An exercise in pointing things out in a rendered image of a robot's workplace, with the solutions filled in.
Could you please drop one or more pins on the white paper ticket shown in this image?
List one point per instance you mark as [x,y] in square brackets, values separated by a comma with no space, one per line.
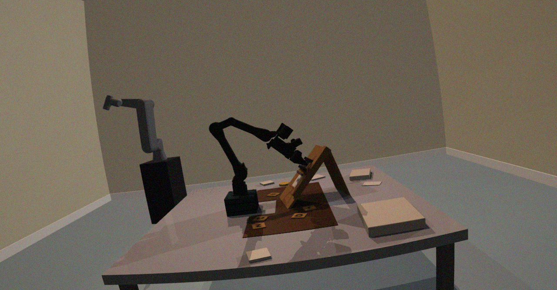
[297,180]

